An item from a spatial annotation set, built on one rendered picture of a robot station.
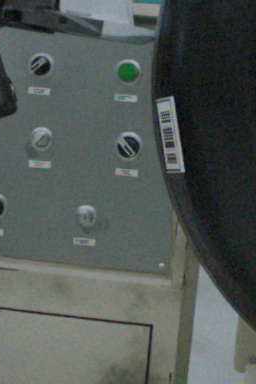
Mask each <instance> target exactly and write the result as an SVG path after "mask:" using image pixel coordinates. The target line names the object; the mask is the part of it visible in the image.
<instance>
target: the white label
mask: <svg viewBox="0 0 256 384"><path fill-rule="evenodd" d="M156 105H157V112H158V118H159V125H160V132H161V137H162V144H163V151H164V157H165V164H166V171H167V173H176V172H185V170H184V163H183V157H182V150H181V143H180V137H179V131H178V124H177V118H176V111H175V105H174V98H173V96H172V97H167V98H163V99H158V100H156Z"/></svg>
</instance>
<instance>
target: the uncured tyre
mask: <svg viewBox="0 0 256 384"><path fill-rule="evenodd" d="M172 96H173V98H174V105H175V111H176V118H177V124H178V131H179V137H180V143H181V150H182V157H183V163H184V170H185V172H176V173H167V171H166V164H165V157H164V151H163V144H162V137H161V132H160V125H159V118H158V112H157V105H156V100H158V99H163V98H167V97H172ZM151 110H152V122H153V130H154V137H155V143H156V149H157V153H158V158H159V163H160V167H161V171H162V175H163V179H164V182H165V185H166V189H167V192H168V195H169V198H170V201H171V203H172V205H173V208H174V211H175V213H176V216H177V218H178V220H179V223H180V225H181V227H182V229H183V232H184V234H185V236H186V240H187V242H188V243H189V245H190V247H191V249H192V250H193V252H194V254H195V256H196V258H197V259H198V261H199V263H200V264H201V266H202V268H204V270H205V271H206V273H207V274H208V276H209V279H210V280H211V282H212V283H213V285H214V286H216V288H217V289H218V291H219V292H220V293H221V294H222V296H223V297H224V298H225V300H226V302H228V303H229V305H230V306H231V307H232V308H233V309H234V311H235V312H236V313H237V314H238V315H240V316H241V318H242V319H243V321H244V322H245V323H246V324H247V325H248V326H249V327H251V328H252V329H253V330H254V332H255V333H256V0H162V2H161V6H160V10H159V14H158V18H157V24H156V29H155V34H154V42H153V50H152V60H151Z"/></svg>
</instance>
